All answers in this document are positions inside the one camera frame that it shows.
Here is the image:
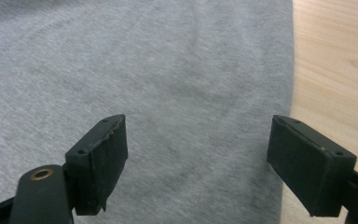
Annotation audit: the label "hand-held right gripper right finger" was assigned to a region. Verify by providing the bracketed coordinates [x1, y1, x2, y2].
[266, 114, 358, 217]

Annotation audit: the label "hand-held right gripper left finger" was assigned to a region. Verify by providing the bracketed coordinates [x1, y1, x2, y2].
[64, 113, 129, 217]

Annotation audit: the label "grey sweatpants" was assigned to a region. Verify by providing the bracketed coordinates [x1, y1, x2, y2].
[0, 0, 295, 224]

